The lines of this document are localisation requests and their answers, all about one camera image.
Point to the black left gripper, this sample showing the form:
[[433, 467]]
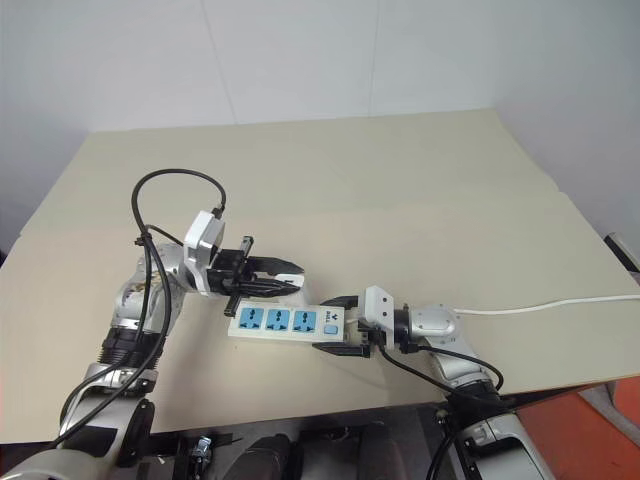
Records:
[[226, 275]]

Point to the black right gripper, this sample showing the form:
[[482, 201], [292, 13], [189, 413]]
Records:
[[374, 341]]

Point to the white power strip blue sockets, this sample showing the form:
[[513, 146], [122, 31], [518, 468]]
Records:
[[285, 330]]

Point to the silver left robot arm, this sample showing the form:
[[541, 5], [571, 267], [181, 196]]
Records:
[[125, 305]]

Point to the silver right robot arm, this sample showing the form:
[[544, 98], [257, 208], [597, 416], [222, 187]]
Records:
[[440, 325]]

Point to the dark rounded shape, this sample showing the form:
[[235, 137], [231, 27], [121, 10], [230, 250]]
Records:
[[272, 457]]

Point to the small metal clamp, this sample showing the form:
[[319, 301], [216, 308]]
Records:
[[202, 448]]

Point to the orange panel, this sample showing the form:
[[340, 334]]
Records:
[[575, 440]]

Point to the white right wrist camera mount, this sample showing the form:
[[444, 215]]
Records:
[[380, 310]]

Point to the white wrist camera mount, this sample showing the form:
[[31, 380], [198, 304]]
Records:
[[200, 250], [380, 310]]

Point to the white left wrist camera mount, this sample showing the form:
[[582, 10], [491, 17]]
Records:
[[200, 250]]

